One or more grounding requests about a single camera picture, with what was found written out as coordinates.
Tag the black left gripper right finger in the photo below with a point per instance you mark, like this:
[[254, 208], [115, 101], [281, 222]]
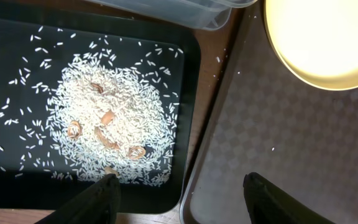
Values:
[[267, 203]]

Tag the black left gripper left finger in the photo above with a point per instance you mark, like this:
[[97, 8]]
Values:
[[99, 203]]

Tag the rice food scraps pile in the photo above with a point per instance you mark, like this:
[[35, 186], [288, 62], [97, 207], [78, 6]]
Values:
[[103, 117]]

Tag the yellow plate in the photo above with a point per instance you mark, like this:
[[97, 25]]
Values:
[[316, 40]]

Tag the black waste tray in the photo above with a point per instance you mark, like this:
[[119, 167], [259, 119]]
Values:
[[36, 43]]

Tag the clear plastic waste bin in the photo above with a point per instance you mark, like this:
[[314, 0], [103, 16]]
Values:
[[196, 14]]

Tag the dark brown serving tray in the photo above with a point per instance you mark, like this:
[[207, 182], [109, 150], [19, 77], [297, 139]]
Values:
[[265, 120]]

